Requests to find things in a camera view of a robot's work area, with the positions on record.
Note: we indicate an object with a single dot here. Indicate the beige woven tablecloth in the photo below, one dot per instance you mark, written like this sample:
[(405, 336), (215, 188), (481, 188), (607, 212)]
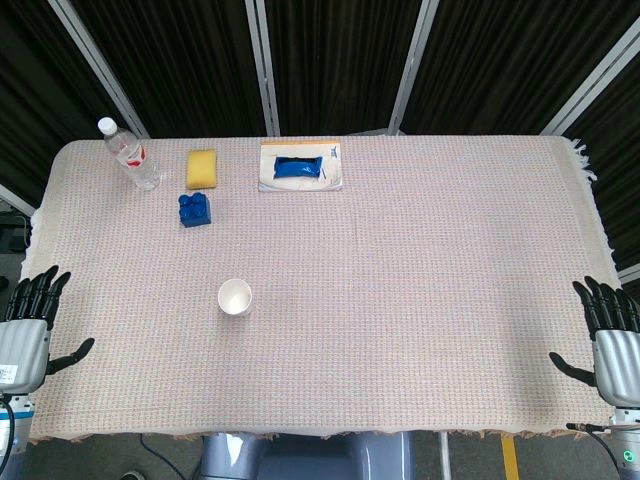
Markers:
[(350, 310)]

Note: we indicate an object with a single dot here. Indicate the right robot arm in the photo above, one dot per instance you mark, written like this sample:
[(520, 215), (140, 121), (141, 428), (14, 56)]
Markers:
[(627, 440)]

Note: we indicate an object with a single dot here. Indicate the white paper cup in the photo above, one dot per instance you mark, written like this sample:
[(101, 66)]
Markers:
[(234, 296)]

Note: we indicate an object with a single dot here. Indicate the yellow floor tape strip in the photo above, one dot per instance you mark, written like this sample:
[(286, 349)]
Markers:
[(509, 457)]

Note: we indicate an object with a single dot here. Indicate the grey robot torso base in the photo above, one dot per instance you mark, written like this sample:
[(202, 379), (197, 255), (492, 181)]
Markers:
[(305, 457)]

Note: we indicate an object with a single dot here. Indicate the blue toy building block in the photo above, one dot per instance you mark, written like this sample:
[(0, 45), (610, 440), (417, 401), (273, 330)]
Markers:
[(194, 211)]

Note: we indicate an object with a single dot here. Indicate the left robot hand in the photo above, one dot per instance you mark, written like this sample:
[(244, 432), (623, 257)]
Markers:
[(20, 345)]

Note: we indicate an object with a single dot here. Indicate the clear plastic water bottle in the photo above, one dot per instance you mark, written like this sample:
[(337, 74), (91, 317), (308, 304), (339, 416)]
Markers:
[(131, 156)]

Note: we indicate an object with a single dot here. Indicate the dark shoe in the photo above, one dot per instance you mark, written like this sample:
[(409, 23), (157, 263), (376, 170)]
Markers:
[(131, 474)]

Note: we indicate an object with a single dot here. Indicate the tissue box with blue opening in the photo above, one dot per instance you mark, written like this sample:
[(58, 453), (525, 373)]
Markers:
[(301, 166)]

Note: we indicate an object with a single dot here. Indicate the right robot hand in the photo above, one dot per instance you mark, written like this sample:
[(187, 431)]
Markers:
[(617, 360)]

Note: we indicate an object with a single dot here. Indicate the yellow sponge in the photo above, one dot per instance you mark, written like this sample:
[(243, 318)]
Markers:
[(202, 169)]

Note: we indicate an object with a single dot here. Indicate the black curtain partition panels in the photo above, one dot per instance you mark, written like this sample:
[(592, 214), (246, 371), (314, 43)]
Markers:
[(330, 60)]

